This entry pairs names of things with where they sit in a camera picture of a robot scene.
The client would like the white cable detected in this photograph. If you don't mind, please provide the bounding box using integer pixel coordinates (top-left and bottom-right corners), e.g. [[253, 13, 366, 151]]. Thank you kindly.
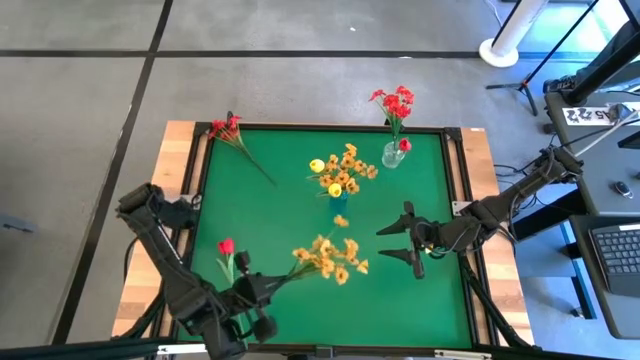
[[572, 107, 640, 159]]

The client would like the black keyboard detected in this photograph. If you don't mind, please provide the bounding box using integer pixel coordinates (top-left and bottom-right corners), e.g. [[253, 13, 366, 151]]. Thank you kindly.
[[588, 222, 640, 297]]

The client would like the silver metal bracket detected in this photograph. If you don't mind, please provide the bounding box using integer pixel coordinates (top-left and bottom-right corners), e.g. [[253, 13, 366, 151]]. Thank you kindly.
[[433, 349, 494, 360], [156, 342, 215, 356]]

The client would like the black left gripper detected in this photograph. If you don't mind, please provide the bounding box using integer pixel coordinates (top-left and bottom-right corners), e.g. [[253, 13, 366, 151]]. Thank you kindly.
[[221, 250, 291, 344]]

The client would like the black monitor stand pole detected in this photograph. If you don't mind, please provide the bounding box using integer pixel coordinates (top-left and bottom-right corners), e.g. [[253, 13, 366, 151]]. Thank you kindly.
[[543, 0, 640, 107]]

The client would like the teal glass vase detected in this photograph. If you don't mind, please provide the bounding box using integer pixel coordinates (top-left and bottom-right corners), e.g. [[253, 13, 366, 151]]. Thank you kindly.
[[328, 192, 349, 217]]

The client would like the white round pillar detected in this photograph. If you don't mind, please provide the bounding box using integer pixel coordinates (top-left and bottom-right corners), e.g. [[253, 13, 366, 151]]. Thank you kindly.
[[478, 0, 551, 69]]

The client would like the green table mat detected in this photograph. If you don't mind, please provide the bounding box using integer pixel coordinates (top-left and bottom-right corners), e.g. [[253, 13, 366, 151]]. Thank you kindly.
[[177, 128, 474, 350]]

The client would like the black tripod stand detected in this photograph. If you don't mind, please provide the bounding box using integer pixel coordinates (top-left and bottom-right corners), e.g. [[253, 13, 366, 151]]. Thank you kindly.
[[485, 0, 601, 117]]

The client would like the red artificial flower bunch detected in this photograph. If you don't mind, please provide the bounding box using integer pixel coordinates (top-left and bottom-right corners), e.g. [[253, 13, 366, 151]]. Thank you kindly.
[[368, 84, 416, 154], [208, 114, 278, 187]]

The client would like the blue desk leg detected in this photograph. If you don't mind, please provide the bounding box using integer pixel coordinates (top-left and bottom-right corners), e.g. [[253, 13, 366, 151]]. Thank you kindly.
[[559, 222, 599, 321]]

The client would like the blue gray chair foot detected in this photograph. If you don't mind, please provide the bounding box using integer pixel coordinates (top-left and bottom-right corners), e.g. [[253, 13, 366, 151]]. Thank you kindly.
[[0, 214, 39, 236]]

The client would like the white paper label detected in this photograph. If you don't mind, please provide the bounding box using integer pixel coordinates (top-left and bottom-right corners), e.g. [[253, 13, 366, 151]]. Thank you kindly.
[[562, 102, 640, 126]]

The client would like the clear glass vase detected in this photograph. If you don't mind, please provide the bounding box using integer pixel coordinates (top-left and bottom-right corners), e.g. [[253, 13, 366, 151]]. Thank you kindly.
[[381, 140, 407, 170]]

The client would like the black aluminium table frame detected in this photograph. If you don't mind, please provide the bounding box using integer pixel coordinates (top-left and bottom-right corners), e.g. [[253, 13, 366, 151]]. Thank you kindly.
[[119, 121, 534, 360]]

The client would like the orange artificial flower bunch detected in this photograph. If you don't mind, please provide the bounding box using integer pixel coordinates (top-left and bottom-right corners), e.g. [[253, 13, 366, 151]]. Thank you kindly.
[[282, 214, 370, 287], [306, 142, 380, 199]]

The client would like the gray desk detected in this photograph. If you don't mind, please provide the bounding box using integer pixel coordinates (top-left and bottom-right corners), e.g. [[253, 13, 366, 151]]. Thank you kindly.
[[543, 89, 640, 341]]

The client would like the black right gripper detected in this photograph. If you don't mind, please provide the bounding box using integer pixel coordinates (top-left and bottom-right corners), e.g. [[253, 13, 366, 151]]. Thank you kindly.
[[375, 200, 474, 282]]

